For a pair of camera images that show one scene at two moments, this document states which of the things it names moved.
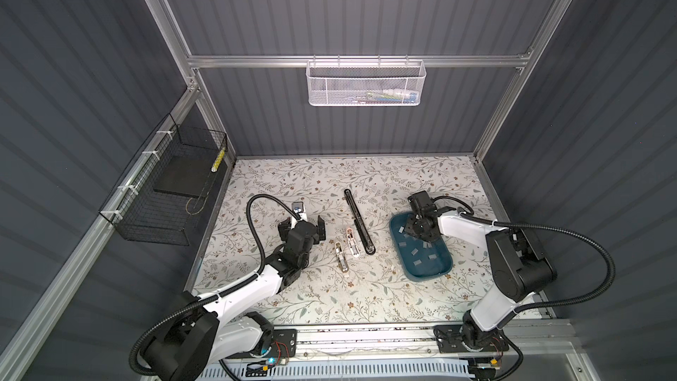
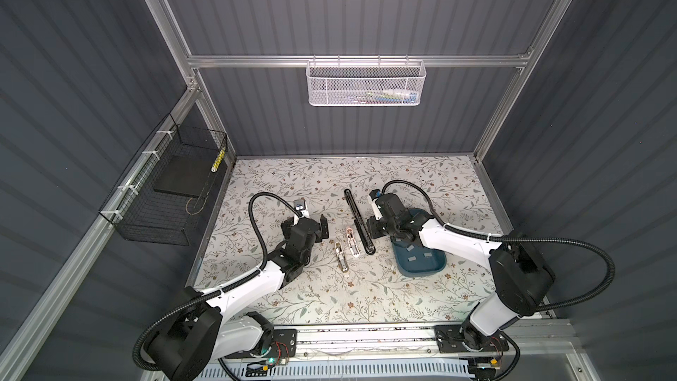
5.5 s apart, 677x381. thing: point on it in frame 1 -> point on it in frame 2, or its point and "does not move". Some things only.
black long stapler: (367, 243) does not move
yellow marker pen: (218, 161) does not move
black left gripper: (320, 234) does not move
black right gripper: (409, 228) -> (371, 223)
